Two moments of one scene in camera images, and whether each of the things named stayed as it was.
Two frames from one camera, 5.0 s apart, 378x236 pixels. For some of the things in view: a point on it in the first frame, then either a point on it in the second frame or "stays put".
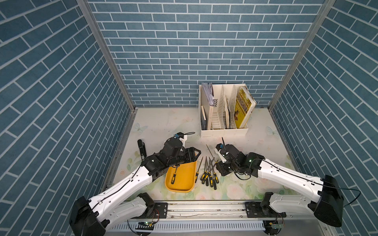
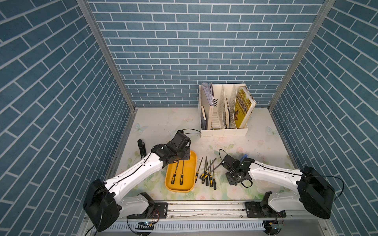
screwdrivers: (216, 176) -> (181, 176)
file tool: (211, 179) stays put
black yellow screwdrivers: (214, 180) stays put
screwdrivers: (173, 177) stays put
